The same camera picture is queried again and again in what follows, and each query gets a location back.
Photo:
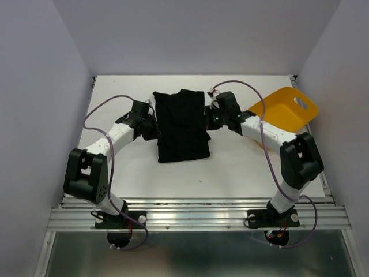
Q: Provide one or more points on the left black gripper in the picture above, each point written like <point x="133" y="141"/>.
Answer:
<point x="154" y="134"/>

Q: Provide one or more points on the black t shirt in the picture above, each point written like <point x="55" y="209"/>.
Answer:
<point x="181" y="120"/>

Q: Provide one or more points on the yellow plastic basket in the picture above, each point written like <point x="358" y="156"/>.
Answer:
<point x="289" y="109"/>

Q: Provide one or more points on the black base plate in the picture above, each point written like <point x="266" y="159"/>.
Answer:
<point x="104" y="221"/>
<point x="266" y="218"/>

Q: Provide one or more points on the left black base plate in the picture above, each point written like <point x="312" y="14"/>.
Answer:
<point x="104" y="221"/>

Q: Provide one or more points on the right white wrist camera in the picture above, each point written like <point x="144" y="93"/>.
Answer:
<point x="214" y="103"/>

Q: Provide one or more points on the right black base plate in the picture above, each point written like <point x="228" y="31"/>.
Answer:
<point x="266" y="218"/>

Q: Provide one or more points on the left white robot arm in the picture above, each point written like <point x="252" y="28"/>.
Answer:
<point x="90" y="170"/>

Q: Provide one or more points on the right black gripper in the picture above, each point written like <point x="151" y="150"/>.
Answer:
<point x="209" y="126"/>

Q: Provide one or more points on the aluminium mounting rail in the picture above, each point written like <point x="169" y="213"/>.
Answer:
<point x="196" y="214"/>

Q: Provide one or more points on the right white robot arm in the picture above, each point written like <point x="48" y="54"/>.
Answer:
<point x="300" y="160"/>

